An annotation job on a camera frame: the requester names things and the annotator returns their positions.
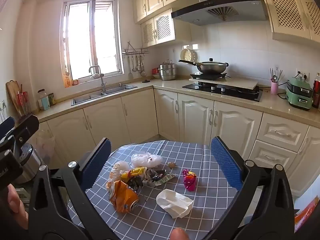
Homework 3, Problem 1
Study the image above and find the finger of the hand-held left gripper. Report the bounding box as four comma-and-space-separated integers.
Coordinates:
11, 114, 40, 145
0, 117, 15, 141

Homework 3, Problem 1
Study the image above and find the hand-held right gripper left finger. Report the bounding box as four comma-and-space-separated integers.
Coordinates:
28, 137, 119, 240

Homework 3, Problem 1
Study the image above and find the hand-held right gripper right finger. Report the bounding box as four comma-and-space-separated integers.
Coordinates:
200, 136, 295, 240

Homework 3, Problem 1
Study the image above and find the pink foil wrapper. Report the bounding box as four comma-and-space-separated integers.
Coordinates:
182, 169, 197, 192

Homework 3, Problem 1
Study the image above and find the yellow snack wrapper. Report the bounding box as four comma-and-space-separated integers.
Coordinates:
121, 167, 148, 180

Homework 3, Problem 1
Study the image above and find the crushed orange can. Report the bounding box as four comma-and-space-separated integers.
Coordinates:
109, 180, 140, 214

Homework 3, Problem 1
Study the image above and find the clear silver crinkled wrapper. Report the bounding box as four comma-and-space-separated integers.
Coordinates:
127, 175, 151, 193

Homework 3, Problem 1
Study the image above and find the clear plastic bag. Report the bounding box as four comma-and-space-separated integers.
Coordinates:
131, 152, 163, 168

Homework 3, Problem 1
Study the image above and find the black snack wrapper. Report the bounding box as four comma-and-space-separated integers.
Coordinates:
149, 169, 167, 182

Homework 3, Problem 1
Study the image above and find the green snack wrapper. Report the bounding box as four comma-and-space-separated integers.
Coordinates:
154, 173, 175, 186

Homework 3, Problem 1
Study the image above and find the white tissue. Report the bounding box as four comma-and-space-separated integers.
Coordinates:
156, 189, 194, 218

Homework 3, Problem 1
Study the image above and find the orange printed bag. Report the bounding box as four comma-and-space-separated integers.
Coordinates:
294, 197, 318, 232

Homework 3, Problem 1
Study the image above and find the person's left hand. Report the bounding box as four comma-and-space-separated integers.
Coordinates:
7, 184, 29, 230

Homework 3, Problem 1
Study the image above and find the person's right hand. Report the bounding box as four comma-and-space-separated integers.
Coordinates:
171, 227, 188, 240

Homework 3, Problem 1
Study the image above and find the silver electric cooker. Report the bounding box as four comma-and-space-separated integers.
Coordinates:
15, 144, 48, 185

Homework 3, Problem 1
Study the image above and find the jar with black lid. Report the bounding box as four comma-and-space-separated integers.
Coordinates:
37, 89, 51, 110

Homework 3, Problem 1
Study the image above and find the wooden cutting board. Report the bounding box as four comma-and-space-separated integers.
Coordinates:
6, 80, 25, 117

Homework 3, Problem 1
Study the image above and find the cream sink base cabinet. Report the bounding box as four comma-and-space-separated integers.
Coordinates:
32, 88, 160, 173

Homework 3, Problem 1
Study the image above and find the cream cabinet drawer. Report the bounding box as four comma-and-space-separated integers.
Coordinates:
249, 140, 298, 173
255, 112, 310, 153

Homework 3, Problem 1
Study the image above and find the cream stove base cabinet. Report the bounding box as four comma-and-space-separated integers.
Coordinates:
153, 89, 263, 155

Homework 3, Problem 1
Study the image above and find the black glass gas stove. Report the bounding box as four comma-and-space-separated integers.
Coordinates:
182, 81, 263, 102

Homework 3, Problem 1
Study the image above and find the stainless steel sink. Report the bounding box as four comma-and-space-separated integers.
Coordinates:
71, 83, 138, 106

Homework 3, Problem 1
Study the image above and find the beige countertop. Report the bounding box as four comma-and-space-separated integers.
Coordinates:
31, 76, 320, 128

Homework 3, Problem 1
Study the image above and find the grey checked tablecloth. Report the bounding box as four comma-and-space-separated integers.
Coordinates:
64, 140, 248, 240

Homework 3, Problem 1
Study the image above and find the metal sink faucet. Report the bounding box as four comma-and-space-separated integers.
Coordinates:
89, 65, 107, 94

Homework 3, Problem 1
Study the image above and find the beige stove cover board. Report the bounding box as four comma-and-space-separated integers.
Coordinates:
189, 77, 260, 88

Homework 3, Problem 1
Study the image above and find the cream narrow base cabinet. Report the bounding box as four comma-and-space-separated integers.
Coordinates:
284, 126, 320, 197

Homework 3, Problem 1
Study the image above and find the steel wok with lid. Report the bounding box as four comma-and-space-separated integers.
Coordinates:
179, 58, 229, 74

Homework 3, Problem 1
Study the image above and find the sliding window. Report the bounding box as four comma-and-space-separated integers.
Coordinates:
60, 0, 125, 81

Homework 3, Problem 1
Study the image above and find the green electric grill appliance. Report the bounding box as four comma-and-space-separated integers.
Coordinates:
285, 77, 314, 110

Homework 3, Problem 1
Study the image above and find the stainless steamer pot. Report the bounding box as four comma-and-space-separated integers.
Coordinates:
157, 59, 177, 81

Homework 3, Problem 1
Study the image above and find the white perforated steamer tray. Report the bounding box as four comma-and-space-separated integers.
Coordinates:
180, 49, 198, 64

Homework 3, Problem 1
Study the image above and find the red sauce bottle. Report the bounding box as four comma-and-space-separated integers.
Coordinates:
312, 79, 320, 109

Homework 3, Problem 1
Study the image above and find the metal utensil rack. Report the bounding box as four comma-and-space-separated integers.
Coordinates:
122, 41, 149, 55

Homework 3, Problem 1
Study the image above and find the small cream lattice cabinet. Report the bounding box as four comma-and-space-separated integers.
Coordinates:
140, 8, 176, 48

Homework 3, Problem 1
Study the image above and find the black range hood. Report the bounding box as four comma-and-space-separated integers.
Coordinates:
171, 0, 270, 27

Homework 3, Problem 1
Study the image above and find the large cream lattice cabinet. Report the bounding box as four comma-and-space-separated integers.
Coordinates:
259, 0, 320, 43

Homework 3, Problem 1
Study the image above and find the red handled knife rack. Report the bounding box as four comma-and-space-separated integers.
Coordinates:
16, 84, 32, 117

